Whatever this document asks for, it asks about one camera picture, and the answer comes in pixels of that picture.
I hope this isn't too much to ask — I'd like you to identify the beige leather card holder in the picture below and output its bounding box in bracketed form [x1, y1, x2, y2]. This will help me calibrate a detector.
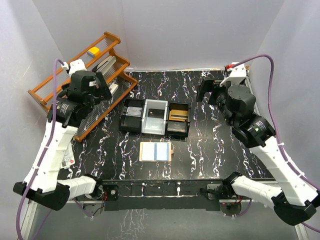
[139, 142, 175, 162]

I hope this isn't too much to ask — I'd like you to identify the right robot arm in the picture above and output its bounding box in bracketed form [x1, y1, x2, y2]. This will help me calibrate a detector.
[196, 78, 320, 226]

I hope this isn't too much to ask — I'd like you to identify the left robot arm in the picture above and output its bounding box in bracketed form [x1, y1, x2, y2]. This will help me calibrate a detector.
[13, 70, 112, 211]

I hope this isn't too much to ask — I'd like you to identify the grey card in right tray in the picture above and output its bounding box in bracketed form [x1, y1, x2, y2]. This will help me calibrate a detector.
[167, 121, 186, 133]

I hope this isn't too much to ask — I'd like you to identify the silver card in left tray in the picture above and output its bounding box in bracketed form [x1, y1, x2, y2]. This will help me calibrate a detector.
[125, 106, 142, 117]

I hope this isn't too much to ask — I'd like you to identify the black card in white tray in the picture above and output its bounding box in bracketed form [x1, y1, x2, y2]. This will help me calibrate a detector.
[147, 108, 165, 119]

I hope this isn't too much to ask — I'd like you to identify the small white stapler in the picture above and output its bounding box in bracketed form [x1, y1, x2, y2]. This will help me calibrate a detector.
[108, 82, 119, 95]

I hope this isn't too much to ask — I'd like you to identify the white black stapler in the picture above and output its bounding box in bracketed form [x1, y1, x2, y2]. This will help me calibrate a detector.
[92, 55, 117, 75]

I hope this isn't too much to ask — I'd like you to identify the orange wooden shelf rack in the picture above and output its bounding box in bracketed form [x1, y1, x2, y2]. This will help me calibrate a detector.
[27, 31, 138, 142]

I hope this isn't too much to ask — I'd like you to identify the yellow white tape measure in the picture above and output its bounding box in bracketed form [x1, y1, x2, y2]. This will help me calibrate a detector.
[86, 46, 100, 58]

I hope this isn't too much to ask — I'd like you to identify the black right tray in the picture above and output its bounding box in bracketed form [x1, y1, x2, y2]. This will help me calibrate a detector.
[164, 101, 191, 138]

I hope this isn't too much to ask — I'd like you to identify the black tray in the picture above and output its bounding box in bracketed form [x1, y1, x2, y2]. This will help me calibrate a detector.
[164, 101, 191, 138]
[119, 98, 145, 133]

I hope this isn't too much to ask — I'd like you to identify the black left tray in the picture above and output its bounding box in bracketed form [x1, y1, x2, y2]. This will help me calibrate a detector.
[119, 98, 145, 133]

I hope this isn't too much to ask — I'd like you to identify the white tray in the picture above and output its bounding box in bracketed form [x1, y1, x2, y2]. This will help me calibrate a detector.
[141, 99, 168, 136]

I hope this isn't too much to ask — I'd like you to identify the white printed paper sheet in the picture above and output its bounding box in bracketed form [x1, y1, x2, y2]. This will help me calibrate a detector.
[60, 145, 75, 169]

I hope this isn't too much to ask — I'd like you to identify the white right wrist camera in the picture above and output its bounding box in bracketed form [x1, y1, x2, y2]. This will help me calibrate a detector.
[219, 62, 247, 87]

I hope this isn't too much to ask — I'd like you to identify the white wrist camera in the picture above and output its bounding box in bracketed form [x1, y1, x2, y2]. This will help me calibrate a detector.
[68, 59, 87, 76]
[219, 62, 247, 87]

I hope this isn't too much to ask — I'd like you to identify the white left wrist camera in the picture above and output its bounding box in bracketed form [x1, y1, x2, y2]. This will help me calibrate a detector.
[68, 59, 87, 76]

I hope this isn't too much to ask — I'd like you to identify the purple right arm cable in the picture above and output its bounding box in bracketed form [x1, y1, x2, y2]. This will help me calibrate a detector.
[224, 53, 320, 233]

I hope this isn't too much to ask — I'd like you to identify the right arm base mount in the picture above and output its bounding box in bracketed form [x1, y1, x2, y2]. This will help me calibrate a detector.
[199, 183, 237, 200]

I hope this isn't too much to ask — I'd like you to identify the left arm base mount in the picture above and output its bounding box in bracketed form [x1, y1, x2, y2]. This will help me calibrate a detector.
[84, 184, 119, 202]

